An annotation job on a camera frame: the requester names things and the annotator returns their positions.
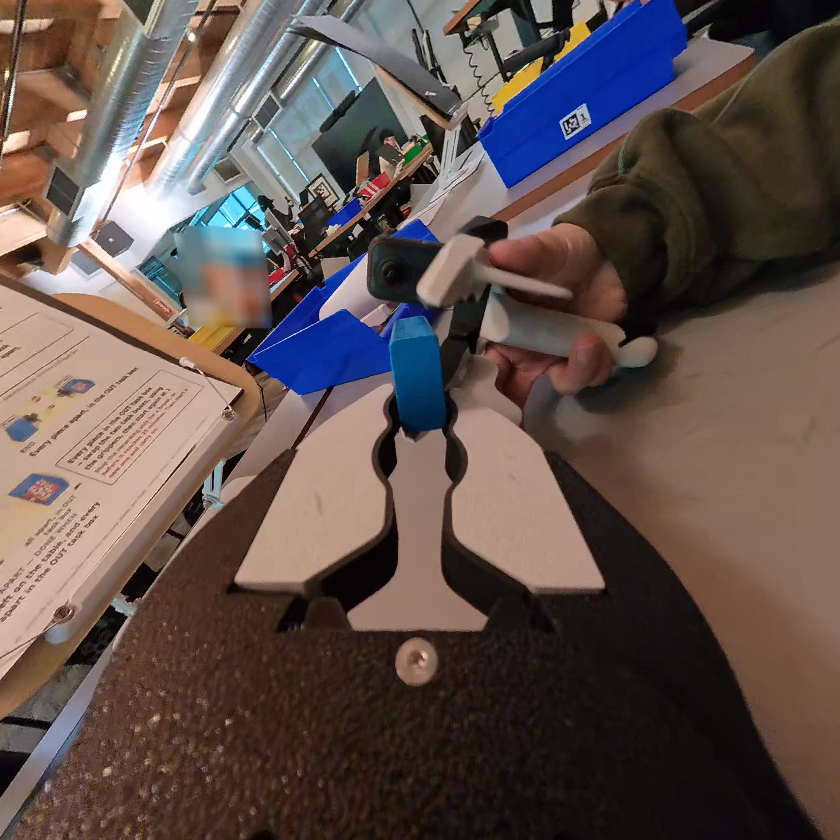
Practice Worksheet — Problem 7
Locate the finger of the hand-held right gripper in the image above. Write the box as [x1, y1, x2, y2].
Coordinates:
[445, 303, 501, 396]
[416, 234, 574, 309]

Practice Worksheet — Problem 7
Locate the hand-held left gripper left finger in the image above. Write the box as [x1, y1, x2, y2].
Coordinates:
[233, 382, 400, 614]

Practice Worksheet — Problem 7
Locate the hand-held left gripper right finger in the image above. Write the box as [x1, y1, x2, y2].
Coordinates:
[443, 387, 606, 618]

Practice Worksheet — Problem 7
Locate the blue rectangular block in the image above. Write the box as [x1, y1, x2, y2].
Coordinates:
[388, 315, 449, 440]

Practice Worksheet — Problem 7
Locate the person's right forearm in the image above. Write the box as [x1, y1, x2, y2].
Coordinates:
[554, 16, 840, 324]

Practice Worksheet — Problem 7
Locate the person's right hand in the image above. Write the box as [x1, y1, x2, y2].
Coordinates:
[484, 223, 632, 411]

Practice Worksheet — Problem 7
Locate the white paper roll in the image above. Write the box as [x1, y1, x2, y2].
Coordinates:
[319, 255, 395, 322]

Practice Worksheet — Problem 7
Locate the yellow storage bin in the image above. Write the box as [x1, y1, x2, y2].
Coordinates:
[491, 21, 593, 114]

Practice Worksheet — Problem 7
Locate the black curved panel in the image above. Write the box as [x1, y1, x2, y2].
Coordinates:
[287, 16, 468, 130]

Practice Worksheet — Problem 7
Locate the blue storage bin with tag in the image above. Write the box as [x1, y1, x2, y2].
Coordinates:
[477, 0, 690, 190]

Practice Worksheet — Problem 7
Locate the wooden document stand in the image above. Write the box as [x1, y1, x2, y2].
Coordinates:
[0, 272, 263, 719]

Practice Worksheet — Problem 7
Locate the printed instruction sheet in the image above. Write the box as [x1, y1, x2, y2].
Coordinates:
[0, 279, 245, 680]

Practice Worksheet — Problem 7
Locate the wooden standing desk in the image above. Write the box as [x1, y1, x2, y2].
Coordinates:
[444, 0, 578, 76]

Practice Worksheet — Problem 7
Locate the dark wall screen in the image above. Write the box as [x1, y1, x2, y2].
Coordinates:
[311, 77, 411, 193]

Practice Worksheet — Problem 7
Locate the silver ventilation duct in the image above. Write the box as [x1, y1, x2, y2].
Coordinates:
[46, 0, 191, 247]
[151, 0, 316, 194]
[233, 0, 368, 132]

